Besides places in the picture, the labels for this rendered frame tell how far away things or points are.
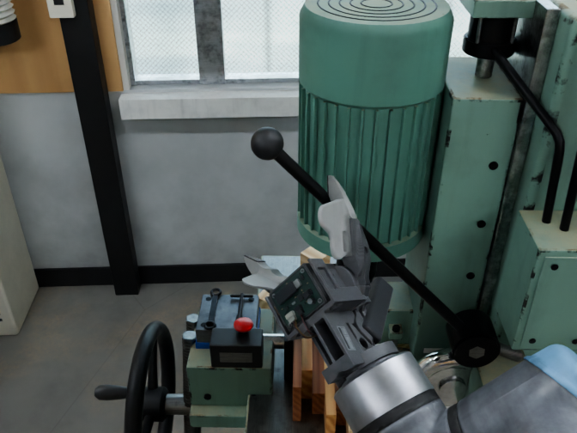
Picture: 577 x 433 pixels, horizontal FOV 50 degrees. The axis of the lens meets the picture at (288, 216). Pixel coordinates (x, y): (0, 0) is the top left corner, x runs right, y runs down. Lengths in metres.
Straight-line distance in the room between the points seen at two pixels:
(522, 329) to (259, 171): 1.71
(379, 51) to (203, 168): 1.75
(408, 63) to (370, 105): 0.06
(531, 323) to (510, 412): 0.23
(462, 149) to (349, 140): 0.14
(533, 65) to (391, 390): 0.38
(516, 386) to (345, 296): 0.18
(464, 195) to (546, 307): 0.16
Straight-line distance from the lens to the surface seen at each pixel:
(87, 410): 2.28
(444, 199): 0.79
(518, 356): 0.88
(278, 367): 1.08
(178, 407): 1.15
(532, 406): 0.55
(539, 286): 0.74
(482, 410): 0.58
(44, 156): 2.46
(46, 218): 2.61
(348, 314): 0.65
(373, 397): 0.60
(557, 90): 0.72
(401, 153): 0.74
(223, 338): 0.98
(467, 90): 0.76
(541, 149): 0.75
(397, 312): 0.95
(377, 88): 0.69
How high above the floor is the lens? 1.70
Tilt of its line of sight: 34 degrees down
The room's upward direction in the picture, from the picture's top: straight up
